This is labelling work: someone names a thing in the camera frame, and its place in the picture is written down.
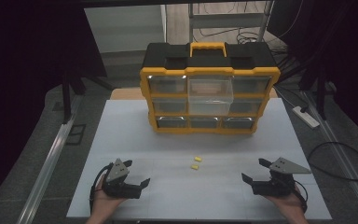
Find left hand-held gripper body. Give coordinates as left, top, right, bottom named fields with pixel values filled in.
left=102, top=158, right=143, bottom=200

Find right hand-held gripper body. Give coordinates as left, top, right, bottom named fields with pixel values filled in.
left=251, top=157, right=312, bottom=198

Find clear plastic drawer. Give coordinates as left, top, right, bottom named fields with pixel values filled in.
left=186, top=75, right=234, bottom=117

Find yellow and black drawer organizer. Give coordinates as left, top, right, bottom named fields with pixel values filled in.
left=139, top=41, right=282, bottom=135

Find person's right hand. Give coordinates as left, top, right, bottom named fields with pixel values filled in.
left=265, top=186, right=306, bottom=217

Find person's left hand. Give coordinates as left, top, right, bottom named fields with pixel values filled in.
left=91, top=181, right=129, bottom=217

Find white power strip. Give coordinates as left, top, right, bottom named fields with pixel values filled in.
left=292, top=105, right=321, bottom=129

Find wooden board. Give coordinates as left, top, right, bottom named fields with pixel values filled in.
left=110, top=87, right=279, bottom=101

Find black stand legs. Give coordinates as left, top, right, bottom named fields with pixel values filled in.
left=60, top=69, right=117, bottom=124
left=279, top=62, right=337, bottom=121

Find white board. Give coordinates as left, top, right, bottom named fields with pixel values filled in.
left=84, top=4, right=168, bottom=54

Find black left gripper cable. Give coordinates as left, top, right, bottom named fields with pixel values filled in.
left=89, top=162, right=115, bottom=216

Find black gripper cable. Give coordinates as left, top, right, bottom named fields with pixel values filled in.
left=292, top=179, right=310, bottom=215
left=89, top=162, right=115, bottom=216

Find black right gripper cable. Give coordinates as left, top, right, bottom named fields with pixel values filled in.
left=292, top=179, right=310, bottom=215

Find power strip cable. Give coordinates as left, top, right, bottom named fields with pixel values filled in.
left=273, top=84, right=307, bottom=114

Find metal floor rail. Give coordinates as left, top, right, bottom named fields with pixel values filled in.
left=16, top=94, right=84, bottom=224
left=301, top=90, right=358, bottom=223

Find tangled black cables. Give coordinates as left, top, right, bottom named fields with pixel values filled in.
left=199, top=18, right=296, bottom=73

